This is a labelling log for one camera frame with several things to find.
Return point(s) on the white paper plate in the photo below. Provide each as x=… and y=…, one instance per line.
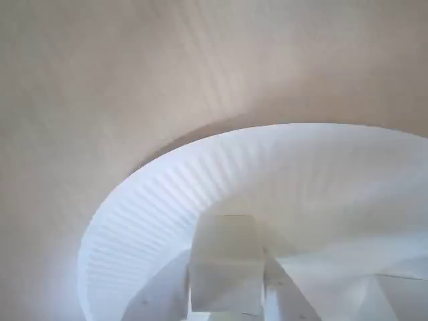
x=167, y=200

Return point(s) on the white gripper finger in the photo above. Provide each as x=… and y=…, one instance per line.
x=164, y=294
x=281, y=297

